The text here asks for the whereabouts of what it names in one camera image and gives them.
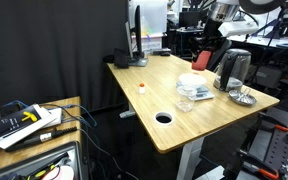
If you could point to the black soldering tool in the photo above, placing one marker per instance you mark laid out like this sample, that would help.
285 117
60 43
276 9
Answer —
39 138

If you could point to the black computer monitor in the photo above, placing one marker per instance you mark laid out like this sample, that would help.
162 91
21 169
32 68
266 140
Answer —
135 58

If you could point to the clear glass jar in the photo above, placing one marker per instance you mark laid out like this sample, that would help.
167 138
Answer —
185 99

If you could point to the white bowl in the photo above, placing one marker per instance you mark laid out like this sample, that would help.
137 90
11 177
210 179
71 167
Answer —
191 79

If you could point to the electric glass kettle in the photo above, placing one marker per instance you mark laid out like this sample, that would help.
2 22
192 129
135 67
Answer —
232 70

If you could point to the black curtain divider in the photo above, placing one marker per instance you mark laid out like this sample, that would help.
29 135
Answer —
54 49

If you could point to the black small box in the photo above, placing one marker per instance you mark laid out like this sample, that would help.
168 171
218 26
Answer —
120 58

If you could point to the orange handled pliers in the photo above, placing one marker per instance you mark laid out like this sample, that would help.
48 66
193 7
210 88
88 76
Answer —
255 165

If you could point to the digital kitchen scale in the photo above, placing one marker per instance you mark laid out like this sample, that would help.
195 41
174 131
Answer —
203 93

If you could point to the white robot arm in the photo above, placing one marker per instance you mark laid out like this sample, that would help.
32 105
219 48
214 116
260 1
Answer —
220 17

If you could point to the small white orange-capped bottle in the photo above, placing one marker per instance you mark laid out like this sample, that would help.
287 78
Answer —
142 88

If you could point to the metal strainer dish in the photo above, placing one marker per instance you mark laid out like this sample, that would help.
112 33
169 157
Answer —
242 97

